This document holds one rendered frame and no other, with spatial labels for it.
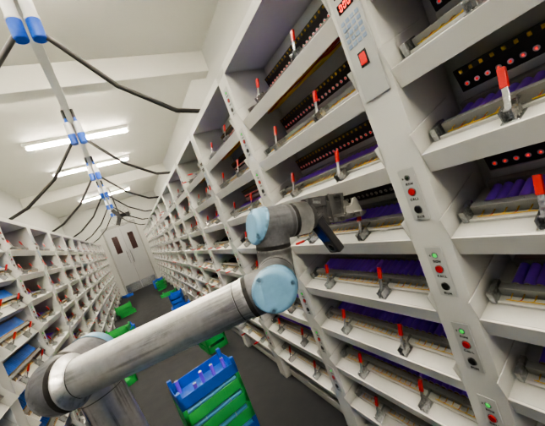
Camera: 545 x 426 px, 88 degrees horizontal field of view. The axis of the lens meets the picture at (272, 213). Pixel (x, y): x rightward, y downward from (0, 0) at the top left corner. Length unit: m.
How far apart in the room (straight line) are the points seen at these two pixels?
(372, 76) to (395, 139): 0.15
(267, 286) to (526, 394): 0.62
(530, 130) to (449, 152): 0.13
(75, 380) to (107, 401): 0.20
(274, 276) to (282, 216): 0.19
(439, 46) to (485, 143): 0.19
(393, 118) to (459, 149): 0.15
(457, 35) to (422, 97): 0.16
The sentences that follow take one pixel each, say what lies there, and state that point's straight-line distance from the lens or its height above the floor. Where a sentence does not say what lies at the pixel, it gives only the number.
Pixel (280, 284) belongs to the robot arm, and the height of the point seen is 0.99.
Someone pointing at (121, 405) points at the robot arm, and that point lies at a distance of 0.97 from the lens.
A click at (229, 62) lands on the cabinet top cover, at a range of 1.30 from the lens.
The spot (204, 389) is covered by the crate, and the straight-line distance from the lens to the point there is 1.60.
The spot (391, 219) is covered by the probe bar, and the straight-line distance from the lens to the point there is 0.88.
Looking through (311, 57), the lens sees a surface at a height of 1.47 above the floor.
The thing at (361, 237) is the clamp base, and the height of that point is 0.95.
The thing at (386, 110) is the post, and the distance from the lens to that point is 0.72.
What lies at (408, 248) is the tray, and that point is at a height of 0.91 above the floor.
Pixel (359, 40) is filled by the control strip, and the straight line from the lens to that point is 0.76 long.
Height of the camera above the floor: 1.14
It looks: 2 degrees down
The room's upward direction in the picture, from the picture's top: 21 degrees counter-clockwise
